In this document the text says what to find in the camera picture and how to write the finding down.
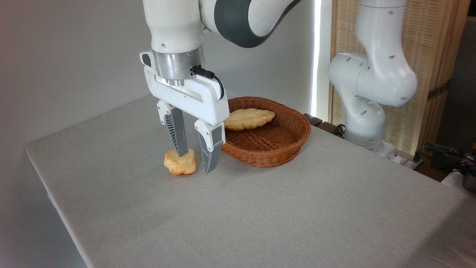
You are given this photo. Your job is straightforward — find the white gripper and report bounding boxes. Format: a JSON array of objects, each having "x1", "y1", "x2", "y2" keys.
[{"x1": 140, "y1": 50, "x2": 230, "y2": 174}]

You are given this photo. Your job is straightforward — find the small round bread roll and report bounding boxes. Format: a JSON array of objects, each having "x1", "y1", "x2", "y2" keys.
[{"x1": 164, "y1": 149, "x2": 197, "y2": 176}]

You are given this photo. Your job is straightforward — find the long braided bread loaf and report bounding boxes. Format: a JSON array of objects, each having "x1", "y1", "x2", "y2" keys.
[{"x1": 224, "y1": 108, "x2": 276, "y2": 131}]

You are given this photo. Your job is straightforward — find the brown wicker basket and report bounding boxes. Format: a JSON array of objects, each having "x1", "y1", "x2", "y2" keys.
[{"x1": 222, "y1": 96, "x2": 312, "y2": 168}]

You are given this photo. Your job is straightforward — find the grey tablecloth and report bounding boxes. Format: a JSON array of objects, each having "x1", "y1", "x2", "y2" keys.
[{"x1": 25, "y1": 89, "x2": 476, "y2": 268}]

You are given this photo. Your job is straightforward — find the dark wooden side table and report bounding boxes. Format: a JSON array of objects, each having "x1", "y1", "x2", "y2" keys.
[{"x1": 304, "y1": 113, "x2": 346, "y2": 138}]

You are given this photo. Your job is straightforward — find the wooden slatted screen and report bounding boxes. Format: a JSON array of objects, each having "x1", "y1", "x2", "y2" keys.
[{"x1": 329, "y1": 0, "x2": 471, "y2": 157}]

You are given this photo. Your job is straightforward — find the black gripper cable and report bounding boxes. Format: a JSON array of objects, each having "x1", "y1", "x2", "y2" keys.
[{"x1": 191, "y1": 66, "x2": 225, "y2": 100}]

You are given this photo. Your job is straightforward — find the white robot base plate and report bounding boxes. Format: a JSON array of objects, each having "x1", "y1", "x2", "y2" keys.
[{"x1": 363, "y1": 141, "x2": 404, "y2": 164}]

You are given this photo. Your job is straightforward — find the black cable bundle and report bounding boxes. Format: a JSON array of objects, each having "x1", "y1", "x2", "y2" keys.
[{"x1": 414, "y1": 141, "x2": 476, "y2": 175}]

